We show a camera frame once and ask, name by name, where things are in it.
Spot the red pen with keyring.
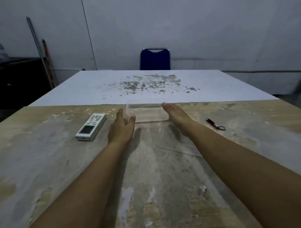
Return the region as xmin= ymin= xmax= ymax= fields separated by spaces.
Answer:
xmin=206 ymin=118 xmax=226 ymax=131

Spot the clear plastic container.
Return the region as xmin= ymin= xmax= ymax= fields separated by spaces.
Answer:
xmin=126 ymin=103 xmax=170 ymax=123

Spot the blue chair with metal frame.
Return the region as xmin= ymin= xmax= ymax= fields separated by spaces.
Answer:
xmin=140 ymin=48 xmax=171 ymax=71

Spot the person's right hand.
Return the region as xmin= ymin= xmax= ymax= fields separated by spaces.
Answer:
xmin=161 ymin=102 xmax=200 ymax=138

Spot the transparent plastic lid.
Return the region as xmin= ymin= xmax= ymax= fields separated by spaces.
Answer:
xmin=155 ymin=123 xmax=204 ymax=158

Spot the horizontal wall pipe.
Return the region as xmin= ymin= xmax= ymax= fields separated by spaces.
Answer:
xmin=222 ymin=70 xmax=301 ymax=74

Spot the person's left hand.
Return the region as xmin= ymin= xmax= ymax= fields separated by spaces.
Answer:
xmin=107 ymin=108 xmax=136 ymax=146

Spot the thin black wall cable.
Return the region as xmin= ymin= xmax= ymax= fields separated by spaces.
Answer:
xmin=81 ymin=0 xmax=98 ymax=71

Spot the person's left forearm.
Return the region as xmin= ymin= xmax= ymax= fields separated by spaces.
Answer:
xmin=30 ymin=141 xmax=132 ymax=228

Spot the red-handled stick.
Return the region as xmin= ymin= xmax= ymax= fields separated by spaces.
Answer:
xmin=42 ymin=39 xmax=58 ymax=87

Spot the white remote control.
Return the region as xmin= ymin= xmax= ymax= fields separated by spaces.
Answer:
xmin=75 ymin=113 xmax=107 ymax=142

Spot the long grey metal pole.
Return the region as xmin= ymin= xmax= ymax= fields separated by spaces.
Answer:
xmin=26 ymin=17 xmax=54 ymax=89

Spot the black cabinet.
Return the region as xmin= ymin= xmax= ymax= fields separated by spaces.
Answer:
xmin=0 ymin=57 xmax=51 ymax=110

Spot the person's right forearm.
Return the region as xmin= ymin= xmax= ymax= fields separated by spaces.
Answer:
xmin=187 ymin=124 xmax=301 ymax=228

